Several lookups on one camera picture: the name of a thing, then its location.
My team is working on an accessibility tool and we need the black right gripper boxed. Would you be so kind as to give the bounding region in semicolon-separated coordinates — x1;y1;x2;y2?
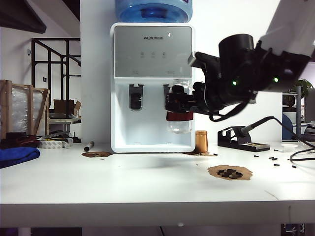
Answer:
165;81;223;116

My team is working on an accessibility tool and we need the clear bottle with red bands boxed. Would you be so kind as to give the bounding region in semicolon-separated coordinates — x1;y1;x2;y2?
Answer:
165;79;194;134

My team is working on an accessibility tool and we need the grey dispenser tap lever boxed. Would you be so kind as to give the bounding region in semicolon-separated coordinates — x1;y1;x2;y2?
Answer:
128;84;145;113
162;84;173;110

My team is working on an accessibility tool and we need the white water dispenser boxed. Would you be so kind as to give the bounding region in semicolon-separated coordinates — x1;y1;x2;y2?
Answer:
110;23;195;154

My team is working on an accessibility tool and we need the blue water jug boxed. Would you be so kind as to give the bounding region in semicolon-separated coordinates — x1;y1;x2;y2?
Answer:
114;0;193;25

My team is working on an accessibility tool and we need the copper cylindrical can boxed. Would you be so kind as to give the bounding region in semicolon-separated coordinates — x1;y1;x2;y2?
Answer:
195;130;208;153

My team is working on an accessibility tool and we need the brown patch under can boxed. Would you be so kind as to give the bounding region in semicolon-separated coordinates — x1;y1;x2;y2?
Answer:
184;151;215;157

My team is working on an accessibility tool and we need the black soldering iron stand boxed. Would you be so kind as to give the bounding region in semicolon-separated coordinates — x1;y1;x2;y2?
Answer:
217;126;271;153

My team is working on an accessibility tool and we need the black soldering iron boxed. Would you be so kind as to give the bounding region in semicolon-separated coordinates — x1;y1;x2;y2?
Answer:
239;116;276;138

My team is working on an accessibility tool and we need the large brown scorched patch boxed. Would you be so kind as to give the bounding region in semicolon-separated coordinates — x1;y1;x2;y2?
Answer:
207;165;253;181

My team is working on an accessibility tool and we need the small brown scorched patch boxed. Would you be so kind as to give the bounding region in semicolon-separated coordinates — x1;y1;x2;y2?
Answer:
81;151;113;159

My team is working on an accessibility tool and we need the blue office chair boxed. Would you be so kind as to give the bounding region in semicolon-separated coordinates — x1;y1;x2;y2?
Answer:
282;114;294;142

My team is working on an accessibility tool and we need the brown cardboard box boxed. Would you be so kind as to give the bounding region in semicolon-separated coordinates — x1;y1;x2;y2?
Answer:
53;99;82;118

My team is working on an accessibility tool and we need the round metal side table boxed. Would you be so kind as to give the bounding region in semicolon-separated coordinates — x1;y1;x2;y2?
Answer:
48;117;82;138

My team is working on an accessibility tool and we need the green potted plant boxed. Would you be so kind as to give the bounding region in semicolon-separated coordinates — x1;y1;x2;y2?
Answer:
294;78;315;94

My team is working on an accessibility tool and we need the black stair railing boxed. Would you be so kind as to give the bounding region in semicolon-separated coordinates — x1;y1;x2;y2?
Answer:
31;38;81;101

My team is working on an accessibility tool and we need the grey computer monitor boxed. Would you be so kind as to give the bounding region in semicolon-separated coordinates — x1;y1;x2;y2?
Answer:
304;88;315;123

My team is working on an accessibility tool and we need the white tape roll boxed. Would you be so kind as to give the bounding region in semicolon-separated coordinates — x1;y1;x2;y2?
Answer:
38;139;74;149

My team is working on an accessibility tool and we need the dark red bundle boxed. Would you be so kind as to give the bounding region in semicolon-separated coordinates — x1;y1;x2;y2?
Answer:
0;132;42;149

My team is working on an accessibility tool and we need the blue folded cloth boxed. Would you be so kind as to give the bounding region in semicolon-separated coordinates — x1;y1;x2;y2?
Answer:
0;147;41;170

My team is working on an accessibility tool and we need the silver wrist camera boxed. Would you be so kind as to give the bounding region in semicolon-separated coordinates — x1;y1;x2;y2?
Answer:
188;51;221;74

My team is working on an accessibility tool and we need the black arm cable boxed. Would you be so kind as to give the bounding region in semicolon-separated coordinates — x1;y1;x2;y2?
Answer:
208;102;249;123

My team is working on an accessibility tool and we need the grey metal post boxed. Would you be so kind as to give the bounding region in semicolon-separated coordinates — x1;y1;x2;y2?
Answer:
296;86;302;142

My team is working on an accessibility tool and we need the black soldering iron cable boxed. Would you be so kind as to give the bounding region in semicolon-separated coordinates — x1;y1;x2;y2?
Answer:
272;117;315;163

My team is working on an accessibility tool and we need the wooden crate frame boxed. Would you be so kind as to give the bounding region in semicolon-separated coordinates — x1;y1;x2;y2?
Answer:
0;80;51;141

